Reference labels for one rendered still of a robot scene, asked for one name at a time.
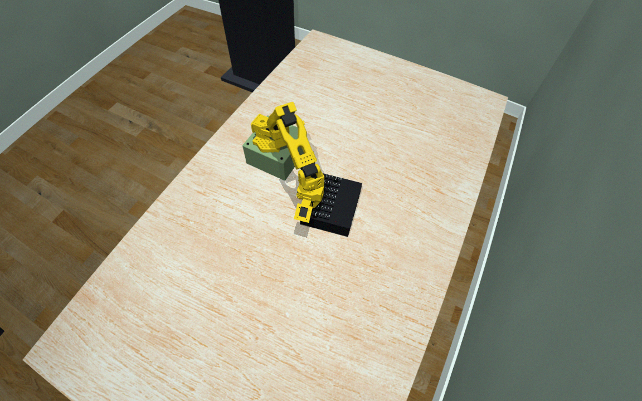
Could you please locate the black lighting desk panel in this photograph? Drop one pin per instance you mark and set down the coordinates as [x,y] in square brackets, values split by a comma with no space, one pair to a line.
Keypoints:
[336,210]

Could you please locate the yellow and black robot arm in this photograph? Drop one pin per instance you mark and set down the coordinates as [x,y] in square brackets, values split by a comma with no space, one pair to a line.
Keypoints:
[276,126]

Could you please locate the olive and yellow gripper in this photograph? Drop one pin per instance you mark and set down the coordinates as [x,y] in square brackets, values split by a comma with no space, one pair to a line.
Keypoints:
[304,210]

